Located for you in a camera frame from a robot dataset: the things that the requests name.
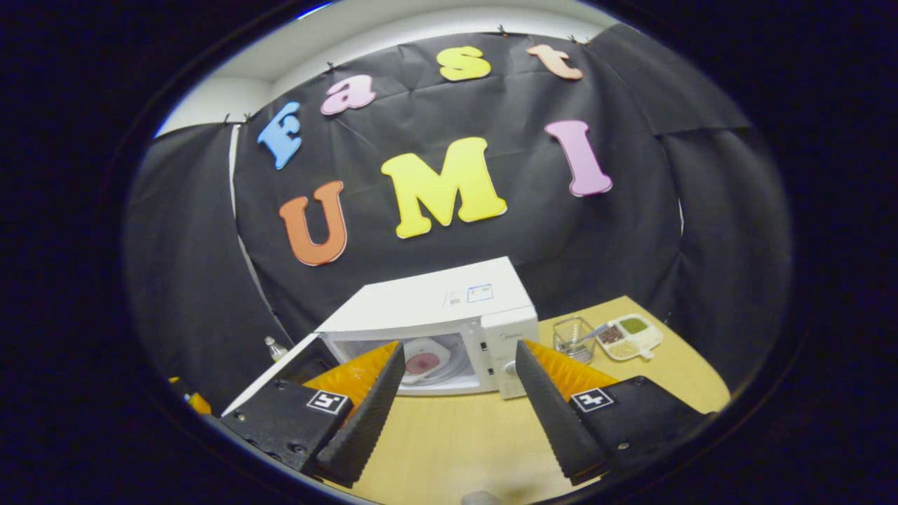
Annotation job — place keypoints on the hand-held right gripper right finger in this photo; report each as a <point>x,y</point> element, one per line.
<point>554,421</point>

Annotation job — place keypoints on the white microwave oven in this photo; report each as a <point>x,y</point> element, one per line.
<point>428,298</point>

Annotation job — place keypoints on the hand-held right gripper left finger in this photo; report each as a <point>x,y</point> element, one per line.
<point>365,421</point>

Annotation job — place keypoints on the pink round meat slice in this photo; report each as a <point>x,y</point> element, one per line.
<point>423,363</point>

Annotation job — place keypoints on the white divided snack tray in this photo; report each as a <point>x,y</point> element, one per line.
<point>631,337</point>

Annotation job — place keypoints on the clear bottle with green label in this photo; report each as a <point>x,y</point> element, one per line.
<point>275,351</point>

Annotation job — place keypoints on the clear glass cup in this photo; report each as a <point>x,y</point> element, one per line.
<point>570,344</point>

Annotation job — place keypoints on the white square food plate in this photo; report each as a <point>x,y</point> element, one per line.
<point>435,351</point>

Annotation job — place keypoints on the metal spoon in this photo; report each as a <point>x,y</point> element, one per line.
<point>598,330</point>

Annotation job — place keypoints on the black backdrop cloth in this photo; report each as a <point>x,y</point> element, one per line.
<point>617,231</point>

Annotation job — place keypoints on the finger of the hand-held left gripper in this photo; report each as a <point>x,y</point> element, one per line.
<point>198,403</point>

